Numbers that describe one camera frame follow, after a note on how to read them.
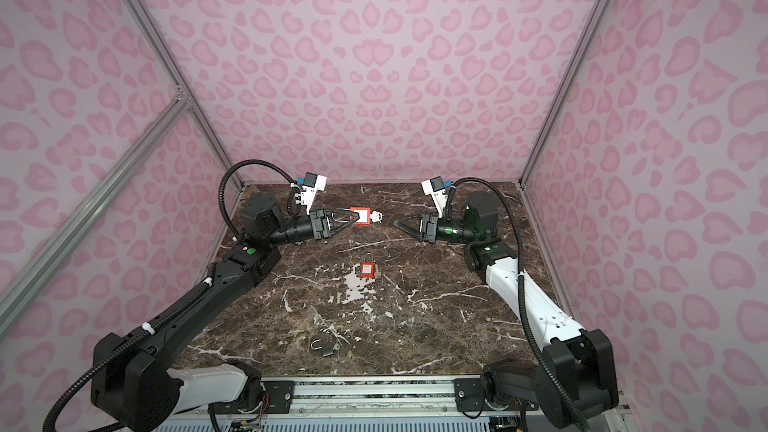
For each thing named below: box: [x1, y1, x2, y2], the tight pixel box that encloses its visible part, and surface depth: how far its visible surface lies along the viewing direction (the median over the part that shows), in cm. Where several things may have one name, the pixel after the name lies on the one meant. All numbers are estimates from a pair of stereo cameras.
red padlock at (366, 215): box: [349, 207, 384, 226], surface depth 67 cm
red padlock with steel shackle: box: [360, 253, 375, 279], surface depth 97 cm
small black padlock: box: [310, 335, 334, 357], surface depth 83 cm
